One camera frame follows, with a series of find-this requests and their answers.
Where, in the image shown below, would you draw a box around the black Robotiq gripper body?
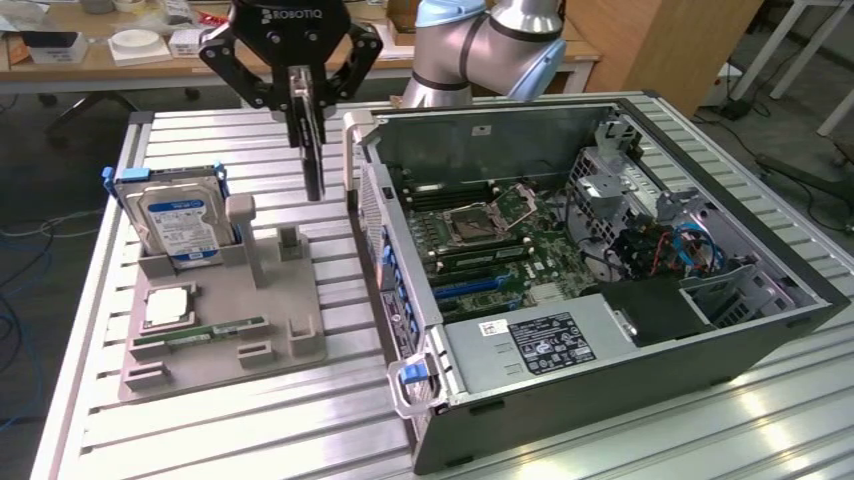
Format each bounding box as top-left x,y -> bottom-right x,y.
230,0 -> 352,67

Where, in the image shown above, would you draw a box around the graphics card with black fan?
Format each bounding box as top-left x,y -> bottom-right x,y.
286,63 -> 330,203

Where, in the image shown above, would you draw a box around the small white box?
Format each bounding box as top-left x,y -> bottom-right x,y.
166,27 -> 206,60

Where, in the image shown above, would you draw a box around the white paper sheets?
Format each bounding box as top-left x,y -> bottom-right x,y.
380,29 -> 416,62

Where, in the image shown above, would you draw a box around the brown cardboard box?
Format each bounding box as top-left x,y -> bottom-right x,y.
386,0 -> 420,47

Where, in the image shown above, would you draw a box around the grey patterned box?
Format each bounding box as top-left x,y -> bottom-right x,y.
159,0 -> 199,26

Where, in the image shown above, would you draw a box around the white round holder block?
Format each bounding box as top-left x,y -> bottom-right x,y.
105,28 -> 174,67

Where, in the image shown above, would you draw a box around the wooden desk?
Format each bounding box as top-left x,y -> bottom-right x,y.
0,0 -> 602,109

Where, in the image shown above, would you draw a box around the black chair base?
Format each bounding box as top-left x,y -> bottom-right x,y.
39,87 -> 202,146
753,152 -> 854,201

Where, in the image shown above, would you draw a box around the white box with black lid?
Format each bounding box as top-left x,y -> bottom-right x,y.
17,30 -> 89,65

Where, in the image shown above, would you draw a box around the hard disk in blue caddy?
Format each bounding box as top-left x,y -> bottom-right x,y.
99,159 -> 232,274

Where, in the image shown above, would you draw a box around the metal CPU socket cover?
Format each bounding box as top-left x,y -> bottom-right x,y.
490,182 -> 546,226

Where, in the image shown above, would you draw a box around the CPU socket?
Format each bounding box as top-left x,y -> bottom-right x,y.
444,204 -> 522,249

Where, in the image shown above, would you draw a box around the wooden cabinet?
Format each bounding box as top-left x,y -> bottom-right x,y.
566,0 -> 766,116

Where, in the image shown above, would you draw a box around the green motherboard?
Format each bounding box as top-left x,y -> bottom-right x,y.
392,169 -> 595,321

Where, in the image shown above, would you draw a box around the metal drive cage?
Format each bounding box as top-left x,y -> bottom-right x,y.
563,144 -> 695,236

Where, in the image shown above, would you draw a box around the blue expansion slot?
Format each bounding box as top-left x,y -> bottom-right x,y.
430,276 -> 507,301

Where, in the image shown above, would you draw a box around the silver CPU chip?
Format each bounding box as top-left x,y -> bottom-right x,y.
143,288 -> 195,329

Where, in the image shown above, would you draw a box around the silver chipset heat sink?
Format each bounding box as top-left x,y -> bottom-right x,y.
530,284 -> 568,306

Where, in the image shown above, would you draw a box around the black power connector cluster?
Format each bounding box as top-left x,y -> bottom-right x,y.
610,229 -> 669,279

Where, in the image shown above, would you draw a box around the grey parts rack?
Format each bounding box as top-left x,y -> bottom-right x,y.
117,192 -> 330,401

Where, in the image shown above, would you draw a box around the grey power supply unit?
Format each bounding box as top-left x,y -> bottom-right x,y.
430,292 -> 642,396

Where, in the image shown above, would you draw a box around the grey disk bay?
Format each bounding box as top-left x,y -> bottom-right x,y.
677,262 -> 802,331

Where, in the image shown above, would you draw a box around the black open PC case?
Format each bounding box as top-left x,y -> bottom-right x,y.
340,94 -> 854,476

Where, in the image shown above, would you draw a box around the blue floor cable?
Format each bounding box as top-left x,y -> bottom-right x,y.
0,234 -> 59,431

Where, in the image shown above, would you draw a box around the red wire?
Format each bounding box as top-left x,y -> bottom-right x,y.
650,229 -> 715,274

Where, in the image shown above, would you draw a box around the blue wire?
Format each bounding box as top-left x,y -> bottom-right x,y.
673,222 -> 726,276

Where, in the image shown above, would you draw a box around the white table frame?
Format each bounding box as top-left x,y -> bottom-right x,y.
726,0 -> 854,136

